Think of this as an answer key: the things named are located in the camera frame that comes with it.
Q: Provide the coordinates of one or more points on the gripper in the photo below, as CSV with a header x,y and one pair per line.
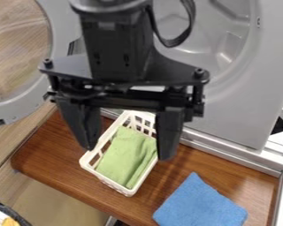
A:
x,y
116,56

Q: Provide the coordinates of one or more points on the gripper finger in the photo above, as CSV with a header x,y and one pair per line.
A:
x,y
83,123
169,134

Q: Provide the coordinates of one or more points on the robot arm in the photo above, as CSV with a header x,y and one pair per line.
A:
x,y
108,7

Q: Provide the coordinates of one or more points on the white basket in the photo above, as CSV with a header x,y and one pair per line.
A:
x,y
93,161

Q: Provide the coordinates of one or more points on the green cloth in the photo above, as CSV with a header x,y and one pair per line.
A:
x,y
126,157

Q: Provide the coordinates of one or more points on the blue cloth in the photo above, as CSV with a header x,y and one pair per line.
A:
x,y
201,203

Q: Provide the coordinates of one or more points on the washing machine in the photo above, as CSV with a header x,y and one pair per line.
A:
x,y
234,73

